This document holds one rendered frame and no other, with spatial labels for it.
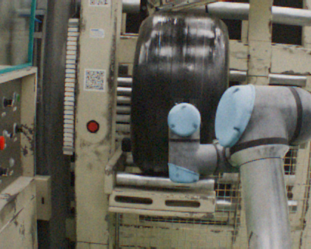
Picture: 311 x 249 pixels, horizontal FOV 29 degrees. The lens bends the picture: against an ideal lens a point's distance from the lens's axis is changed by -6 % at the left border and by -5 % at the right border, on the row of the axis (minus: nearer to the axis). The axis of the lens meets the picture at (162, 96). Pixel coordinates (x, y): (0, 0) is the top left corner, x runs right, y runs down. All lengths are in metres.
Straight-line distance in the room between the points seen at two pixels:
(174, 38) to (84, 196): 0.66
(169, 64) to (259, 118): 0.84
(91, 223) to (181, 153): 0.82
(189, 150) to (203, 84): 0.45
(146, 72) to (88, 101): 0.30
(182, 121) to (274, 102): 0.38
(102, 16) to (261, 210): 1.19
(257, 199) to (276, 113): 0.17
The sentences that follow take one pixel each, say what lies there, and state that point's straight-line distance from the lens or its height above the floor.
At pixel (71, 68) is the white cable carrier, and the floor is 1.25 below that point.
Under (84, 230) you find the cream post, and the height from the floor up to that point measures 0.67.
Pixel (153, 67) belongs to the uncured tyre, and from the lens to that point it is 1.96.
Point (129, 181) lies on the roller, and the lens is 2.14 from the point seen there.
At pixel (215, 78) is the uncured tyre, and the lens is 1.96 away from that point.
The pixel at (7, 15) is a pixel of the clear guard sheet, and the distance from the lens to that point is 1.79.
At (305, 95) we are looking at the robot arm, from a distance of 1.24.
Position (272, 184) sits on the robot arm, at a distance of 1.16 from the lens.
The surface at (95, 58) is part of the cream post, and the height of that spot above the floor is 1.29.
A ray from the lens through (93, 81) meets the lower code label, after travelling 2.18.
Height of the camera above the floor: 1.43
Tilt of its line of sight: 7 degrees down
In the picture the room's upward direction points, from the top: 3 degrees clockwise
